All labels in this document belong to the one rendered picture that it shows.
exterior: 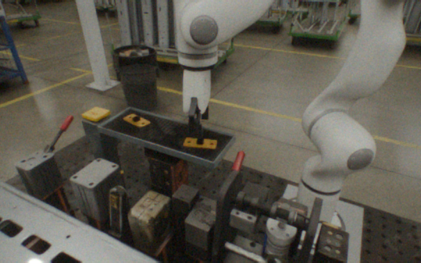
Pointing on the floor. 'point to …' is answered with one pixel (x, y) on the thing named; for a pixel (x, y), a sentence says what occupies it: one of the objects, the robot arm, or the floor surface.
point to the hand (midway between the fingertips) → (199, 124)
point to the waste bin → (138, 75)
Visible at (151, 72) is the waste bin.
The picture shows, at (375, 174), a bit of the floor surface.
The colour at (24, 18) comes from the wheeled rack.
